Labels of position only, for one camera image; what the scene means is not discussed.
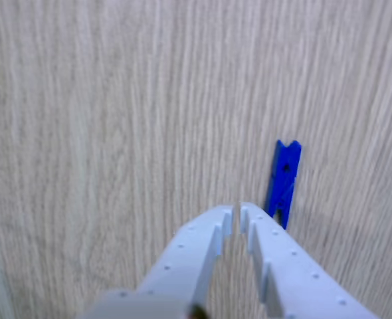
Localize blue clothes peg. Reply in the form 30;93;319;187
264;139;303;231

